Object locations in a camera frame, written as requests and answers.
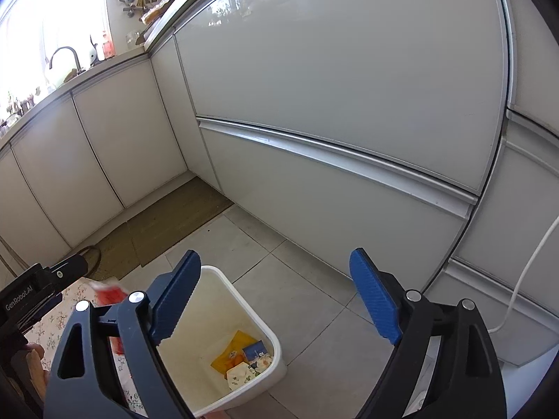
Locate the white floral paper wrapper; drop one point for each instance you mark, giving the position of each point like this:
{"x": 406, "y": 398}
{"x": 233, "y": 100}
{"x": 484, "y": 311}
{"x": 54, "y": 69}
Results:
{"x": 245, "y": 372}

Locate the red instant noodle cup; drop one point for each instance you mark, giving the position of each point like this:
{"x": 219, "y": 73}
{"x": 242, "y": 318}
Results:
{"x": 110, "y": 292}

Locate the white plastic trash bin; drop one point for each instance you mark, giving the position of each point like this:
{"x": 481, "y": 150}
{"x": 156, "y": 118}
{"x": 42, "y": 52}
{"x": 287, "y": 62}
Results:
{"x": 214, "y": 313}

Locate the kitchen faucet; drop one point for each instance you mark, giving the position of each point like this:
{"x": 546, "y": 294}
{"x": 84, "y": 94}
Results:
{"x": 65, "y": 58}

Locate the yellow snack wrapper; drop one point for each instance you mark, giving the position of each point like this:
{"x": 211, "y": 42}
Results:
{"x": 234, "y": 353}

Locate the brown floor mat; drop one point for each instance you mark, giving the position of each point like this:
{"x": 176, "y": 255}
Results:
{"x": 138, "y": 241}

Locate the blue white small box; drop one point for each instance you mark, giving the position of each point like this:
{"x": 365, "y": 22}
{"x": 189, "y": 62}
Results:
{"x": 254, "y": 351}

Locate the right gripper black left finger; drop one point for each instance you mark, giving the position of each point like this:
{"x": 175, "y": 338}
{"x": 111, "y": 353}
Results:
{"x": 83, "y": 379}

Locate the white kitchen cabinets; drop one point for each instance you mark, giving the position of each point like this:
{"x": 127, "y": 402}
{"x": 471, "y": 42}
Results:
{"x": 424, "y": 131}

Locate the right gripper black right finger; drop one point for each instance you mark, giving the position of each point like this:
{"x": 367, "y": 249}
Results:
{"x": 466, "y": 382}

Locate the person's left hand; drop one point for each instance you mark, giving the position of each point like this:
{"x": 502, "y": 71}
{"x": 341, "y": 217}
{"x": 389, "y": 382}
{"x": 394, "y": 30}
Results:
{"x": 38, "y": 375}

